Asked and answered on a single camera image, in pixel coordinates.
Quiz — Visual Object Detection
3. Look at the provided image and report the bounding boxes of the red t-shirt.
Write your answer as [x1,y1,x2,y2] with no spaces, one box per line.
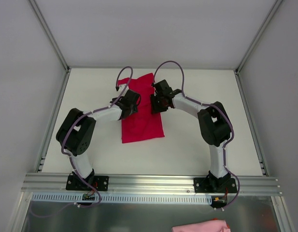
[121,73,165,144]

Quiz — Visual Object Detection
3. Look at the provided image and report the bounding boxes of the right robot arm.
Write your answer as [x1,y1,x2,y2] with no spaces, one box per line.
[150,80,234,192]

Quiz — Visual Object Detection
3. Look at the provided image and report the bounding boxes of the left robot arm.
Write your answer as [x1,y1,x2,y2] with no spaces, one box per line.
[56,89,141,190]

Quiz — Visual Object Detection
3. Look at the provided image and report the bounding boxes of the light pink folded shirt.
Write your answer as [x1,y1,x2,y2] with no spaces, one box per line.
[171,220,231,232]

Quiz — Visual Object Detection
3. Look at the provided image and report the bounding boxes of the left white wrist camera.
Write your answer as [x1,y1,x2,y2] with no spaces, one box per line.
[115,83,129,92]

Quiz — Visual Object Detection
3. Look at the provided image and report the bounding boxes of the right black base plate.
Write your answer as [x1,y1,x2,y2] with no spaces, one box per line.
[193,171,238,193]

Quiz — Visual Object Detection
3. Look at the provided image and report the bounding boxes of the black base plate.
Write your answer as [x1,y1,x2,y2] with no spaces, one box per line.
[193,171,238,193]
[65,171,109,191]

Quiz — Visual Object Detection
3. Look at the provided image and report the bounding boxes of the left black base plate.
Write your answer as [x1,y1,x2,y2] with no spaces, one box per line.
[65,171,109,191]

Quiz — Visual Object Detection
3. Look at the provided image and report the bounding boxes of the left aluminium frame post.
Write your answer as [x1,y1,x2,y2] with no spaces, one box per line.
[28,0,70,73]

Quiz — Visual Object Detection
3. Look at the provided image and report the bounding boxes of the aluminium frame post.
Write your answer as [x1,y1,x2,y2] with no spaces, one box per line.
[234,0,284,74]
[28,0,70,73]

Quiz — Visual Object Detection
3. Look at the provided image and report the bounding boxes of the aluminium front rail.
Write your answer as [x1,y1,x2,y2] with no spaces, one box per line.
[21,173,283,196]

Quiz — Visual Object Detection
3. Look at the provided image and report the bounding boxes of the slotted grey cable duct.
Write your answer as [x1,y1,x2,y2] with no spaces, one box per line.
[31,192,212,205]

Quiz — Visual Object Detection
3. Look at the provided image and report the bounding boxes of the right aluminium frame post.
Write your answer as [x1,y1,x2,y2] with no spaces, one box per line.
[234,0,284,74]

